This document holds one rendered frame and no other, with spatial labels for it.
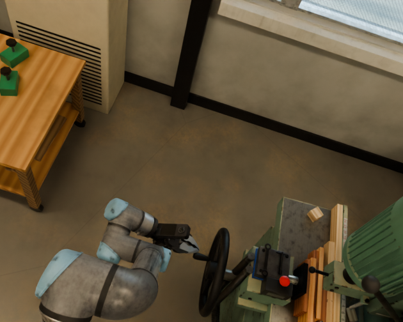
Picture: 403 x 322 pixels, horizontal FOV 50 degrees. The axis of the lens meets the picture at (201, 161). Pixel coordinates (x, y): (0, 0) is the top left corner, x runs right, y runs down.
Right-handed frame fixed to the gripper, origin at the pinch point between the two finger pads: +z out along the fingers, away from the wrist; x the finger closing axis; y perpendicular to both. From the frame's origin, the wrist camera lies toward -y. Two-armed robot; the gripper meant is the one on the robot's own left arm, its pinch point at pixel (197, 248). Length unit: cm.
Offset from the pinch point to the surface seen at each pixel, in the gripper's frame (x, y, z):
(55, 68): -76, 59, -61
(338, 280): 11, -47, 15
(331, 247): -4.2, -37.9, 24.4
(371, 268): 15, -65, 2
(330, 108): -118, 3, 74
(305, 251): -2.3, -30.9, 20.2
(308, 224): -12.1, -31.1, 20.6
